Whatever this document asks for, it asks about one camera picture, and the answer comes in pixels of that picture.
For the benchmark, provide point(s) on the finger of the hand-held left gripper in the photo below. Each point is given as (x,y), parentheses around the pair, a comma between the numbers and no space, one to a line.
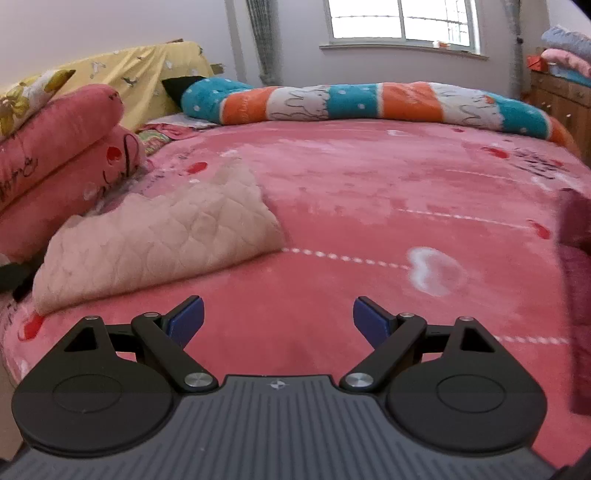
(14,277)

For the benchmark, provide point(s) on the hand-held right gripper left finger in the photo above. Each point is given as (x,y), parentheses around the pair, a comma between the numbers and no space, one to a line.
(187,321)

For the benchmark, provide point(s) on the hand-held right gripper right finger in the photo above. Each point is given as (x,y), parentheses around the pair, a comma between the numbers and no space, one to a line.
(371,318)

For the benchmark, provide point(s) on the beige quilted jacket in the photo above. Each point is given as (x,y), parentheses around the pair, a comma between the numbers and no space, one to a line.
(161,235)

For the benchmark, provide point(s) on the pink bed blanket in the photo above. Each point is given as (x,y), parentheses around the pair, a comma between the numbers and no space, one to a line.
(369,194)

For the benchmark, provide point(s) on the pink folded quilt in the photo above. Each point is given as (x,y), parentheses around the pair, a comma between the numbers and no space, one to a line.
(60,138)

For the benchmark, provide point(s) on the yellow floral pillow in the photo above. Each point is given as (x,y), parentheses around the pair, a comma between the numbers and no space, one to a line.
(23,99)

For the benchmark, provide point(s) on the floral patterned pillow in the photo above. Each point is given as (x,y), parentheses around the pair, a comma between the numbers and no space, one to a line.
(166,134)

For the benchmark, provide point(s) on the maroon down jacket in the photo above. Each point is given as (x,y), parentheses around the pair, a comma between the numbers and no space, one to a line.
(579,286)

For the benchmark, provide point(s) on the rolled striped blanket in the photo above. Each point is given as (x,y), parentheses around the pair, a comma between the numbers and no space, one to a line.
(351,101)

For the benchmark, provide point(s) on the black cloth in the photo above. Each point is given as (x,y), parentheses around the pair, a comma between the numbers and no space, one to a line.
(178,86)

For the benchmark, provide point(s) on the wooden dresser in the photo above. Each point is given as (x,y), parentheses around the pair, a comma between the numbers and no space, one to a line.
(563,110)

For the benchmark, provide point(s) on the grey curtain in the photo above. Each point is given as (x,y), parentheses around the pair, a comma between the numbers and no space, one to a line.
(263,41)
(513,46)

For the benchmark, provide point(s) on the window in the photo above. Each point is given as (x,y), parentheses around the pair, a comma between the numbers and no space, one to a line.
(401,18)

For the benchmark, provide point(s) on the red box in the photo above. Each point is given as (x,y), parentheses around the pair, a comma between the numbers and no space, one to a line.
(536,63)

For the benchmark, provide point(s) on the blue folded blanket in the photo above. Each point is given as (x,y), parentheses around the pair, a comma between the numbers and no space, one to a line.
(572,77)

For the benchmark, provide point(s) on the pink folded blanket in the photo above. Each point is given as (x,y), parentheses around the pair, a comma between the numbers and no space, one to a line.
(570,62)

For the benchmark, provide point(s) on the stacked folded blankets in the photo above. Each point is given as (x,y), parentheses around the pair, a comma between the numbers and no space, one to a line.
(568,41)

